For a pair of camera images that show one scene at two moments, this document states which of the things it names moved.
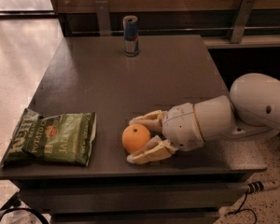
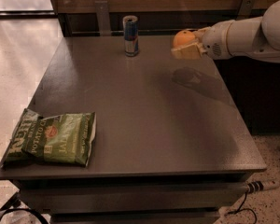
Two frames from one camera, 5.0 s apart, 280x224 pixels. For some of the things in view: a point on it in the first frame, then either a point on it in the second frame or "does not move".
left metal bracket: [104, 17] does not move
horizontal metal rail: [180, 31] does not move
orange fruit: [133, 136] to [183, 37]
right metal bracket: [245, 8] does not move
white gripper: [181, 125] to [215, 41]
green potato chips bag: [64, 138] does not move
